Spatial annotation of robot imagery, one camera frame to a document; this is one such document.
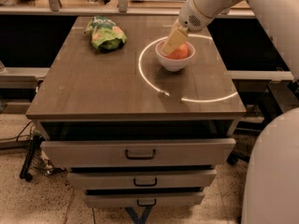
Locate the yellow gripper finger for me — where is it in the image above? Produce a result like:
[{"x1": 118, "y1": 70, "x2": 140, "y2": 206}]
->
[
  {"x1": 162, "y1": 28, "x2": 188, "y2": 55},
  {"x1": 171, "y1": 20, "x2": 181, "y2": 31}
]

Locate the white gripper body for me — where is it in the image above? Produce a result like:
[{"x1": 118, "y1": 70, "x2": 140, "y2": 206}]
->
[{"x1": 178, "y1": 0, "x2": 241, "y2": 32}]

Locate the red apple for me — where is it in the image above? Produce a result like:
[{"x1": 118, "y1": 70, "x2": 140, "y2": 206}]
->
[{"x1": 167, "y1": 43, "x2": 189, "y2": 60}]

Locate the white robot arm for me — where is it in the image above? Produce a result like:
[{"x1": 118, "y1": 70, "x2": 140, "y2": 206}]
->
[{"x1": 163, "y1": 0, "x2": 299, "y2": 224}]

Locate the white ceramic bowl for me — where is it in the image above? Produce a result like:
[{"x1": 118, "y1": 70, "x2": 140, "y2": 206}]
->
[{"x1": 155, "y1": 41, "x2": 195, "y2": 72}]

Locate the green chip bag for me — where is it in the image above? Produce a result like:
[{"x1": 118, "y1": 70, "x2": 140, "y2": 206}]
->
[{"x1": 84, "y1": 16, "x2": 127, "y2": 50}]

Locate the black office chair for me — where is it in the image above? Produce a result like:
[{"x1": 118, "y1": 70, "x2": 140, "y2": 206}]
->
[{"x1": 227, "y1": 81, "x2": 299, "y2": 165}]

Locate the grey drawer cabinet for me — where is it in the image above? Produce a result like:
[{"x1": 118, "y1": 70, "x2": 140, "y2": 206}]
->
[{"x1": 27, "y1": 16, "x2": 245, "y2": 195}]

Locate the top grey drawer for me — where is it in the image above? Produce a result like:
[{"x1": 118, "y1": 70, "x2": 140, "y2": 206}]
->
[{"x1": 41, "y1": 138, "x2": 235, "y2": 168}]

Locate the grey drawer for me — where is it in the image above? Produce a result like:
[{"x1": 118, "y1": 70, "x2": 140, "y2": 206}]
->
[
  {"x1": 82, "y1": 192, "x2": 205, "y2": 208},
  {"x1": 41, "y1": 138, "x2": 235, "y2": 168},
  {"x1": 67, "y1": 170, "x2": 217, "y2": 190}
]

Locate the middle grey drawer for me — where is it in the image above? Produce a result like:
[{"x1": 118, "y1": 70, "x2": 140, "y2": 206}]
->
[{"x1": 67, "y1": 170, "x2": 217, "y2": 190}]

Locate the bottom grey drawer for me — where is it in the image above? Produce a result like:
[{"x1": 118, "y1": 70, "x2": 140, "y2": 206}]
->
[{"x1": 82, "y1": 192, "x2": 205, "y2": 208}]

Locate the black wheeled cart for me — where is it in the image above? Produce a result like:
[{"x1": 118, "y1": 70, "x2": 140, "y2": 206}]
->
[{"x1": 20, "y1": 135, "x2": 43, "y2": 182}]

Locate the black top drawer handle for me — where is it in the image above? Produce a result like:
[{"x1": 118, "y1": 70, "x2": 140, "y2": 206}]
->
[{"x1": 124, "y1": 149, "x2": 156, "y2": 161}]

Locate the black drawer handle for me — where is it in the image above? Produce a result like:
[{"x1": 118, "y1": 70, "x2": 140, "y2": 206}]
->
[
  {"x1": 136, "y1": 199, "x2": 157, "y2": 207},
  {"x1": 133, "y1": 177, "x2": 157, "y2": 187},
  {"x1": 124, "y1": 149, "x2": 156, "y2": 161}
]

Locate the black middle drawer handle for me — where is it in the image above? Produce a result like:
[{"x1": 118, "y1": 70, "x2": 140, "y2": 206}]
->
[{"x1": 133, "y1": 177, "x2": 157, "y2": 187}]

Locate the black bottom drawer handle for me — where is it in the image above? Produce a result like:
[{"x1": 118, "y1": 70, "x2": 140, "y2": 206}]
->
[{"x1": 136, "y1": 199, "x2": 157, "y2": 207}]

